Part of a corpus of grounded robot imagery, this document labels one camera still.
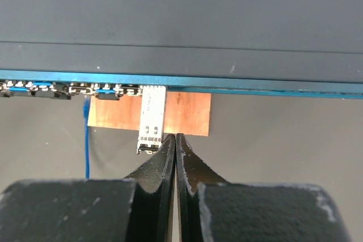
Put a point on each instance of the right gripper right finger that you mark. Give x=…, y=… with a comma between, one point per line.
x=213, y=209

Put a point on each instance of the inserted blue latch module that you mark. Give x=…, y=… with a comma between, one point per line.
x=18, y=88

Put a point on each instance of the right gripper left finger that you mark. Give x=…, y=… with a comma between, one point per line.
x=138, y=207

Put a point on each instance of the silver SFP module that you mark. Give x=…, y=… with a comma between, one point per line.
x=129, y=90
x=153, y=103

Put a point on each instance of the wooden board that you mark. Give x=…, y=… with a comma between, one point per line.
x=186, y=112

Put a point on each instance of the silver SFP module plug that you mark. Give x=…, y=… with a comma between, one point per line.
x=81, y=88

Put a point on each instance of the dark blue network switch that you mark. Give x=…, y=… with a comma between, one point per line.
x=267, y=47

